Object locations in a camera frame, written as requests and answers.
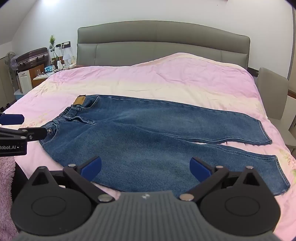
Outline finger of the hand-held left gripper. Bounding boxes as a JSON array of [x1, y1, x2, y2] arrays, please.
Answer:
[[0, 127, 49, 142], [0, 113, 25, 126]]

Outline grey chair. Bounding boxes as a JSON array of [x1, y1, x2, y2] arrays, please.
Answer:
[[256, 67, 290, 121]]

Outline white air purifier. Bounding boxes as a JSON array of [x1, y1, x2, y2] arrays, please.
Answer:
[[17, 70, 33, 94]]

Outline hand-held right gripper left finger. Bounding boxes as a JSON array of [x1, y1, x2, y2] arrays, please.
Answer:
[[30, 156, 115, 205]]

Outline pink bed sheet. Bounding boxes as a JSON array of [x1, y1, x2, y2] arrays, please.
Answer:
[[0, 52, 296, 241]]

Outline wall power strip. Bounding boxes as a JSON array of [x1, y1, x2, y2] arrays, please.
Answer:
[[55, 41, 71, 50]]

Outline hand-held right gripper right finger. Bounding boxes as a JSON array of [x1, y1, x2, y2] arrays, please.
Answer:
[[179, 157, 265, 202]]

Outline white bedside table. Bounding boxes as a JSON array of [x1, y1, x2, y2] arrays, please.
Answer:
[[33, 69, 58, 82]]

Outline brown suitcase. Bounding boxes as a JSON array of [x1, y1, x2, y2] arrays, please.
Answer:
[[16, 47, 49, 67]]

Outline green potted plant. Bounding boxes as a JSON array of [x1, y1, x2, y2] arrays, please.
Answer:
[[48, 35, 57, 60]]

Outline standing fan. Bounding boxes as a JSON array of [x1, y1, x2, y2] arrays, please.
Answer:
[[4, 51, 18, 91]]

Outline blue denim pants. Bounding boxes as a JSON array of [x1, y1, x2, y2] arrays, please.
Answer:
[[39, 94, 291, 197]]

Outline wooden cabinet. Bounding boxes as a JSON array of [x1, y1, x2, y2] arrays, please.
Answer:
[[16, 62, 45, 88]]

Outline white table lamp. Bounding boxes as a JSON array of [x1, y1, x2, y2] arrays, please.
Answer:
[[62, 49, 75, 67]]

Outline grey padded headboard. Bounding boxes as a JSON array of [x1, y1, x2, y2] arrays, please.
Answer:
[[77, 20, 251, 70]]

